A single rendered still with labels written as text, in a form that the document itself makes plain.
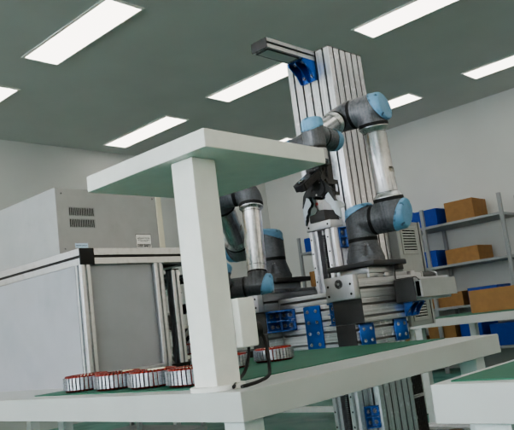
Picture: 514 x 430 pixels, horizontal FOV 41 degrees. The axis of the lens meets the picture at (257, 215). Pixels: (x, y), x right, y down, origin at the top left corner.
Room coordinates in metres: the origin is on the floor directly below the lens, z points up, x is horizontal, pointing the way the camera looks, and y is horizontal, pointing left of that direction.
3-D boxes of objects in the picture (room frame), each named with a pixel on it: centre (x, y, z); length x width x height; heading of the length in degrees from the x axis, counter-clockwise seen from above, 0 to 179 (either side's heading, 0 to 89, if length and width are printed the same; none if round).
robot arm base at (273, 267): (3.02, -0.04, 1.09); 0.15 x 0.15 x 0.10
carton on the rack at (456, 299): (8.49, -2.29, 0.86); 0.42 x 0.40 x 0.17; 47
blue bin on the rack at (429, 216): (8.58, -2.18, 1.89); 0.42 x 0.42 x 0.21; 46
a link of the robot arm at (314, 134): (2.20, -0.22, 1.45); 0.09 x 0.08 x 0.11; 144
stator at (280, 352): (1.91, 0.00, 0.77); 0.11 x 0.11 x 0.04
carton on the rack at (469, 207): (8.26, -2.54, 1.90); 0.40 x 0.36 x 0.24; 139
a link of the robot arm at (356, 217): (2.67, -0.41, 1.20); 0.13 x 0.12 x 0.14; 54
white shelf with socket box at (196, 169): (1.41, 0.09, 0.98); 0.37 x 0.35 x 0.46; 48
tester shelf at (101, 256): (2.21, 0.59, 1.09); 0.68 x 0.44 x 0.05; 48
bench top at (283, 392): (2.26, 0.54, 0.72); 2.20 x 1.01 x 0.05; 48
